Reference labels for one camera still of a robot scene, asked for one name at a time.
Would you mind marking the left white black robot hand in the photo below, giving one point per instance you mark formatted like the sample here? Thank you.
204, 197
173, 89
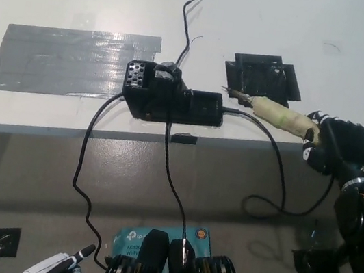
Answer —
54, 263

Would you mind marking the tape-wrapped soldering iron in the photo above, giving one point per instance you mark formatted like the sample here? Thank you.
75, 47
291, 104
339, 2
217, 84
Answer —
275, 115

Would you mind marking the teal tp-link box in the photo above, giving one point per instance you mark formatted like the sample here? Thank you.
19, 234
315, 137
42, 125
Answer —
131, 239

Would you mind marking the black tape patch on table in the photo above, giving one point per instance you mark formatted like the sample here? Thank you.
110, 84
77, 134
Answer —
264, 77

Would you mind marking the black robot torso blocks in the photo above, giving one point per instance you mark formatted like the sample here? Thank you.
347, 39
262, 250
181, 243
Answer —
152, 260

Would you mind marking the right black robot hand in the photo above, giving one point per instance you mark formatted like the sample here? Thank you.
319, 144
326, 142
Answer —
343, 148

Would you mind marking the black soldering station base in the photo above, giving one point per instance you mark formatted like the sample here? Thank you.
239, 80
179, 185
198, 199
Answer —
168, 103

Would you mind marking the grey duct tape patch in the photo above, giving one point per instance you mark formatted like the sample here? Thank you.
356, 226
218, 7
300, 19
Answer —
62, 58

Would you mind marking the small black tape strip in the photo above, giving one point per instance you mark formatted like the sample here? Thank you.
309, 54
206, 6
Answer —
184, 139

